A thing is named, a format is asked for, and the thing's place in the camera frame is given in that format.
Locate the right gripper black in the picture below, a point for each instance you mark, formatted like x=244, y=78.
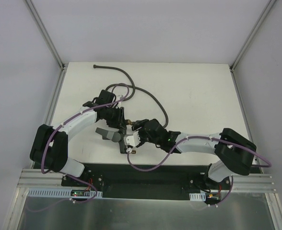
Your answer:
x=141, y=131

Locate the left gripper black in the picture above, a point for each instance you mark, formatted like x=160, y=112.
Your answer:
x=123, y=120

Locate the dark grey faucet valve fitting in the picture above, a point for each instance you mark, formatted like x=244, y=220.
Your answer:
x=120, y=136

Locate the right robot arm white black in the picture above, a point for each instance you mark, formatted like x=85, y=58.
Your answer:
x=234, y=151

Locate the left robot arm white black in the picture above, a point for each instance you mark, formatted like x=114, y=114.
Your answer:
x=50, y=148

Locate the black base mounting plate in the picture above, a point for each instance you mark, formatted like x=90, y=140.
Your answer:
x=168, y=182

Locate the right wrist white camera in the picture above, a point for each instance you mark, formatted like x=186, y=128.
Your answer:
x=132, y=140

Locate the left aluminium frame post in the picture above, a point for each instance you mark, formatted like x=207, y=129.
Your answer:
x=44, y=33

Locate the aluminium frame post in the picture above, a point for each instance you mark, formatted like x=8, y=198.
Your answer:
x=254, y=31
x=44, y=33

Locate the right white cable duct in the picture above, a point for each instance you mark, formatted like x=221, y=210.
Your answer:
x=197, y=197

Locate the white cable duct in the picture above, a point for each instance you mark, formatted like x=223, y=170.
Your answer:
x=63, y=193
x=197, y=197

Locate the front aluminium rail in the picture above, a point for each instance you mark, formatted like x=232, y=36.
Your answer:
x=254, y=183

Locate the left white cable duct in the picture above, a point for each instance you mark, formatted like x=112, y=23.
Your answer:
x=63, y=193

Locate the right aluminium frame post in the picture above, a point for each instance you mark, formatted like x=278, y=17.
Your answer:
x=254, y=31

